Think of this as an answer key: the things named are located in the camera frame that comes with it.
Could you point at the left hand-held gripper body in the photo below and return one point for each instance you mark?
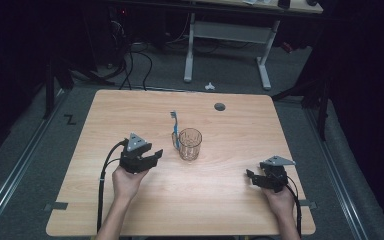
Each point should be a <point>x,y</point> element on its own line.
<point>135,158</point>

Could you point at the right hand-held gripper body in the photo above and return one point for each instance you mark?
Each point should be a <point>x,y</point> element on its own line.
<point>275,175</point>

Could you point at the blue toothbrush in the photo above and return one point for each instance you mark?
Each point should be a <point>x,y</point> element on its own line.
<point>175,128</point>

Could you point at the clear glass mug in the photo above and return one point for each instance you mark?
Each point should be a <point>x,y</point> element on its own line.
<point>190,145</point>

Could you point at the person's right hand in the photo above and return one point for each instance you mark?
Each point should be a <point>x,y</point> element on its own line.
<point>281,201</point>

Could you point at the person's left hand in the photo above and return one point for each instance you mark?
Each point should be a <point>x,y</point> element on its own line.
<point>126,185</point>

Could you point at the black metal stand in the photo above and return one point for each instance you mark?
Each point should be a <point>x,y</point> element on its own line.
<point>49,90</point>
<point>323,106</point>

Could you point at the small white floor object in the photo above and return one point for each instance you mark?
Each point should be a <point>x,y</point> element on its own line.
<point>209,86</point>

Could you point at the dark computer tower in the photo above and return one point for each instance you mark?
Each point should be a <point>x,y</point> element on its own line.
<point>118,33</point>

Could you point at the white metal-legged desk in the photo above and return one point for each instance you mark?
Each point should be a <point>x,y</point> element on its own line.
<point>230,31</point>

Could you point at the grey table edge bracket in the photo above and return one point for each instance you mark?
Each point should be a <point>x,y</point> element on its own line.
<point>308,204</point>
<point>57,206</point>

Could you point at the metal floor rail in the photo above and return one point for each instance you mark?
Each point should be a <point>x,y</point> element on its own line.
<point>16,173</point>
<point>338,180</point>

